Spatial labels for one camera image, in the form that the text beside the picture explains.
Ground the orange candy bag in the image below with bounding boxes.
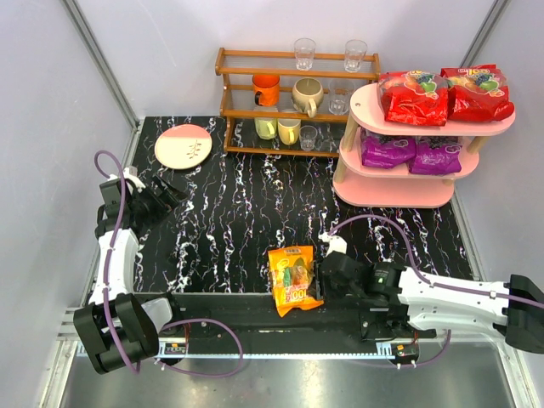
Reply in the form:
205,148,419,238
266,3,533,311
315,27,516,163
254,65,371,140
268,246,324,318

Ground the pink and cream plate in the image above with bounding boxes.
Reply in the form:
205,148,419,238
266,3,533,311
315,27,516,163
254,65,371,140
154,124,213,170

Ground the purple candy bag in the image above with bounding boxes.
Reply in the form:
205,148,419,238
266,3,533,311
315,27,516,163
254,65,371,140
360,130,417,169
408,136,462,176

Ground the red candy bag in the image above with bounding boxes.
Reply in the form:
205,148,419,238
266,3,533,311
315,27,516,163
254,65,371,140
377,70,449,127
440,64,515,122

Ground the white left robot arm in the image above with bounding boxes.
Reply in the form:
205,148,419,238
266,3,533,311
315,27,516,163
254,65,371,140
73,167,187,374

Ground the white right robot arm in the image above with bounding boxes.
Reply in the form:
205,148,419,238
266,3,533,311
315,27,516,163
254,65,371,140
309,251,543,354

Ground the pink three-tier shelf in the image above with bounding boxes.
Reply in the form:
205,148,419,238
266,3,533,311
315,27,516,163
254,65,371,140
333,83,516,208

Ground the clear glass bottom shelf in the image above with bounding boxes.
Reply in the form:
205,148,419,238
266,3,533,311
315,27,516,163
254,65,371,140
299,125,318,151

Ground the clear glass shelf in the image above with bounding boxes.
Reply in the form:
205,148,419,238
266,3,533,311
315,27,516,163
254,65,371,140
328,78,354,116
299,125,318,151

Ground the clear glass middle shelf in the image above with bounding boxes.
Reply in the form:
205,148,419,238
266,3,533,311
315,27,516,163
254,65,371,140
328,78,354,116

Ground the pale green mug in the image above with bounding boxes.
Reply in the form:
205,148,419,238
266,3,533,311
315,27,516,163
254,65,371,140
254,117,277,140

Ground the brown wooden cup rack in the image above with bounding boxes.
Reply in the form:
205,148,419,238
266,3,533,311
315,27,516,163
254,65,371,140
215,48,382,157

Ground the cream yellow mug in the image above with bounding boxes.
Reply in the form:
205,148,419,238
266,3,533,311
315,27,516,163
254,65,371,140
277,118,301,145

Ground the orange mug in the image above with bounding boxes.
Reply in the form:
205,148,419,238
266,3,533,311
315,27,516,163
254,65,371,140
252,74,281,106

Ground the beige round mug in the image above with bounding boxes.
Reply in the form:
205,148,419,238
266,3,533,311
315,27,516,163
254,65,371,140
292,77,324,118

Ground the clear glass top left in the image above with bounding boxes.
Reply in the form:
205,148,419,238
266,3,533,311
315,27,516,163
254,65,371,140
294,37,316,71

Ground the clear glass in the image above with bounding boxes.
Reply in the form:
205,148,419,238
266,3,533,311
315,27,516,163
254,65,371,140
294,37,316,71
344,39,368,73

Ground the clear glass top right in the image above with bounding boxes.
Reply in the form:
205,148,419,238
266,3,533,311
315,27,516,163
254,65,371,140
344,39,368,73

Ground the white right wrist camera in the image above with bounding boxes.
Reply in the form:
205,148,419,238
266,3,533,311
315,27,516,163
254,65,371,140
319,232,347,257

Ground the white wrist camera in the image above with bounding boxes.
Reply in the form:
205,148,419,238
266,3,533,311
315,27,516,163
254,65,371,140
123,166,145,189
319,232,347,257

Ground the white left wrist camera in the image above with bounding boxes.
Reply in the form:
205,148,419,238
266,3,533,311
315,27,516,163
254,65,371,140
123,166,145,189

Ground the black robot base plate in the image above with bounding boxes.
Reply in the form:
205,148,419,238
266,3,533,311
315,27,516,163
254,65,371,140
136,292,417,340

